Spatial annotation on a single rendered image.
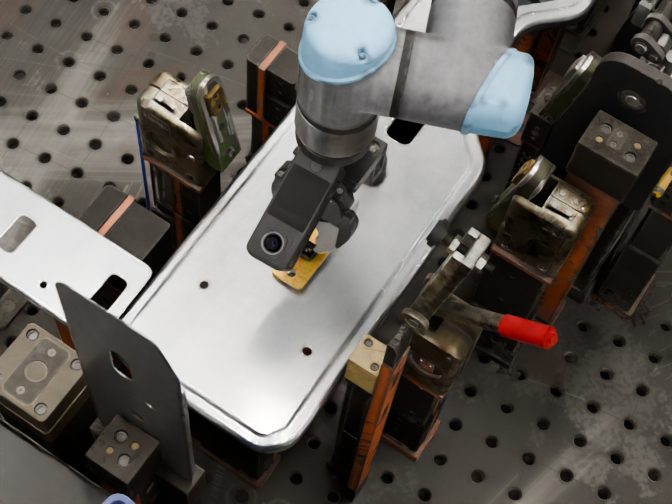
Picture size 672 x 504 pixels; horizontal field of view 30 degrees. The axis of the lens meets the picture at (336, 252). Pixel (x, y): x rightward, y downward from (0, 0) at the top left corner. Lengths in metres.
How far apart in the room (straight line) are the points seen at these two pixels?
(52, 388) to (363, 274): 0.35
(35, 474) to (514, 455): 0.64
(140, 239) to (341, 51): 0.44
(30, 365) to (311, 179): 0.32
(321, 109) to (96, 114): 0.76
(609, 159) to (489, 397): 0.44
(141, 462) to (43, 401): 0.12
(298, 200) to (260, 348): 0.20
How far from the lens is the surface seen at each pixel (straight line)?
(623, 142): 1.32
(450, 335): 1.26
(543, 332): 1.17
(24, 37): 1.86
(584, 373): 1.66
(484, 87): 1.03
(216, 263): 1.33
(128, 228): 1.37
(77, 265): 1.34
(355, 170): 1.20
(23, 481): 1.23
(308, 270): 1.31
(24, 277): 1.34
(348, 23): 1.02
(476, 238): 1.12
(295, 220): 1.15
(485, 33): 1.06
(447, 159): 1.40
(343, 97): 1.04
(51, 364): 1.23
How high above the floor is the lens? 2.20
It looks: 64 degrees down
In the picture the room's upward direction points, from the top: 9 degrees clockwise
